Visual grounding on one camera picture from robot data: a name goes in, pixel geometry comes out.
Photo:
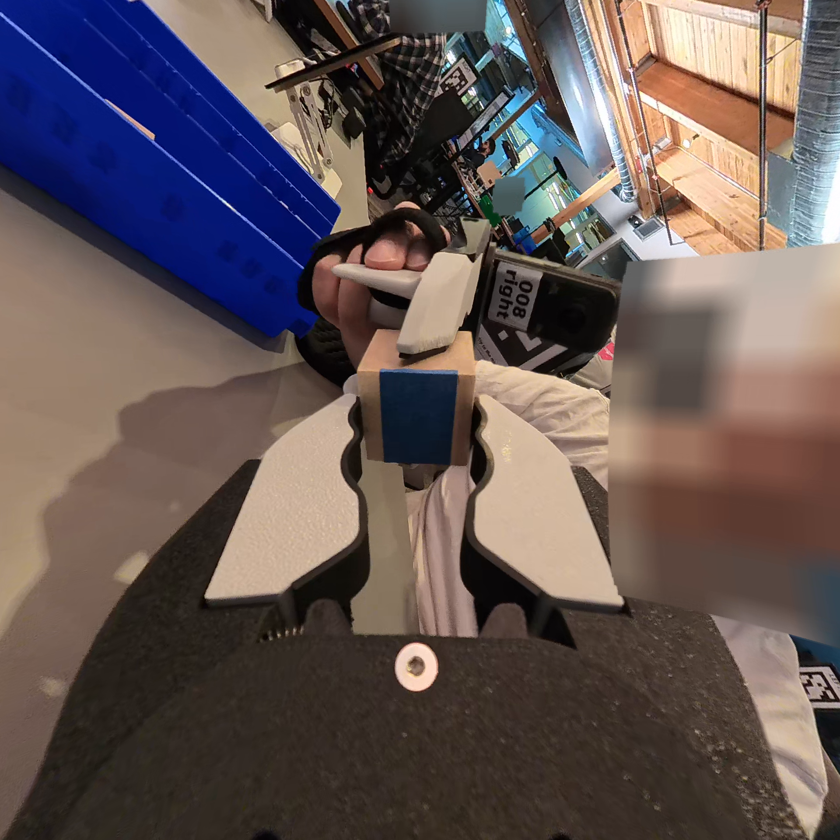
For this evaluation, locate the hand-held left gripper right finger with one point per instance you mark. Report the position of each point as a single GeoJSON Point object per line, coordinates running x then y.
{"type": "Point", "coordinates": [544, 518]}

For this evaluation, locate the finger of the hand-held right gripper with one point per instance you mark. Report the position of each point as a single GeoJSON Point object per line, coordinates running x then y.
{"type": "Point", "coordinates": [388, 558]}
{"type": "Point", "coordinates": [436, 308]}

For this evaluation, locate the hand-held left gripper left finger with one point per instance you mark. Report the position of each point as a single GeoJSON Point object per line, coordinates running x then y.
{"type": "Point", "coordinates": [289, 518]}

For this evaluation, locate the wooden cube with blue tape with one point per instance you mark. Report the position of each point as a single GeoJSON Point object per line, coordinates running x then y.
{"type": "Point", "coordinates": [417, 420]}

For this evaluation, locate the blue plastic bin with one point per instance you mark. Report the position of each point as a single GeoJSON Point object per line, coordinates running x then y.
{"type": "Point", "coordinates": [131, 197]}

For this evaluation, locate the person's right hand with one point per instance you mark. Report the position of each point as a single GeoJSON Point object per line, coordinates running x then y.
{"type": "Point", "coordinates": [348, 321]}

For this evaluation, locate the person's white shirt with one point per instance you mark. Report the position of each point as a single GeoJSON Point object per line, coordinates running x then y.
{"type": "Point", "coordinates": [544, 407]}

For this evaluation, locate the background desk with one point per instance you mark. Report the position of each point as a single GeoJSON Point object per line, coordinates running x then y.
{"type": "Point", "coordinates": [341, 62]}

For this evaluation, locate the printed square marker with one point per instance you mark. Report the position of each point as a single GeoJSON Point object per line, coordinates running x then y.
{"type": "Point", "coordinates": [820, 686]}

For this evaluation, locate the silver ventilation duct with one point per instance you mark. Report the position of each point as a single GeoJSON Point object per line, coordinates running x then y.
{"type": "Point", "coordinates": [607, 98]}
{"type": "Point", "coordinates": [817, 131]}

